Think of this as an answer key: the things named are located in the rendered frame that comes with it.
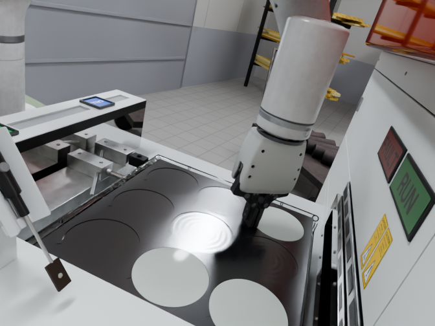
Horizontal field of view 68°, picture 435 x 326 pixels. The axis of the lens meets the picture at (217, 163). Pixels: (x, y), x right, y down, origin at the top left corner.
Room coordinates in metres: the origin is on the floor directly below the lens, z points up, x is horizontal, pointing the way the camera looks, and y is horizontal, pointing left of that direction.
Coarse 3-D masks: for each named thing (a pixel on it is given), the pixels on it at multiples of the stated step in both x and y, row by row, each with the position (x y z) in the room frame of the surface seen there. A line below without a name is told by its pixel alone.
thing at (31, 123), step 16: (112, 96) 0.77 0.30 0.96; (128, 96) 0.81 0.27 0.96; (32, 112) 0.56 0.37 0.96; (48, 112) 0.58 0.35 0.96; (64, 112) 0.61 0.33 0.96; (80, 112) 0.63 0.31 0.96; (96, 112) 0.64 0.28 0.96; (16, 128) 0.49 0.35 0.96; (32, 128) 0.50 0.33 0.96; (48, 128) 0.51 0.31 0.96
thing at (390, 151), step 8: (392, 136) 0.45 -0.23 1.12; (384, 144) 0.47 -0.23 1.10; (392, 144) 0.43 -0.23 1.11; (384, 152) 0.45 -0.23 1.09; (392, 152) 0.42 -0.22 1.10; (400, 152) 0.39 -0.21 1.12; (384, 160) 0.43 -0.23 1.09; (392, 160) 0.40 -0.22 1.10; (384, 168) 0.42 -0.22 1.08; (392, 168) 0.38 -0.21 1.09
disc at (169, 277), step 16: (144, 256) 0.33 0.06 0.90; (160, 256) 0.34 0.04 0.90; (176, 256) 0.35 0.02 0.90; (192, 256) 0.35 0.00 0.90; (144, 272) 0.30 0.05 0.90; (160, 272) 0.31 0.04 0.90; (176, 272) 0.32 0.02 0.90; (192, 272) 0.32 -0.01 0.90; (144, 288) 0.28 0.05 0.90; (160, 288) 0.29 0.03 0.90; (176, 288) 0.29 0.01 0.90; (192, 288) 0.30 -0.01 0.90; (160, 304) 0.26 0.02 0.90; (176, 304) 0.27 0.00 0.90
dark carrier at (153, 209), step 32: (160, 160) 0.62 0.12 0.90; (128, 192) 0.47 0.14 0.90; (160, 192) 0.49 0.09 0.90; (192, 192) 0.52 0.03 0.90; (224, 192) 0.56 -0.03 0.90; (64, 224) 0.35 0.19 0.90; (96, 224) 0.37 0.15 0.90; (128, 224) 0.39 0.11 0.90; (160, 224) 0.40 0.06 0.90; (192, 224) 0.43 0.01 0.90; (224, 224) 0.45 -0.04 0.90; (64, 256) 0.30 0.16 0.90; (96, 256) 0.31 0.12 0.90; (128, 256) 0.32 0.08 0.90; (224, 256) 0.37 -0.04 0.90; (256, 256) 0.39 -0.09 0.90; (288, 256) 0.41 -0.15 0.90; (128, 288) 0.27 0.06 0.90; (288, 288) 0.34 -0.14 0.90; (192, 320) 0.25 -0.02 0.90; (288, 320) 0.29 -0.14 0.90
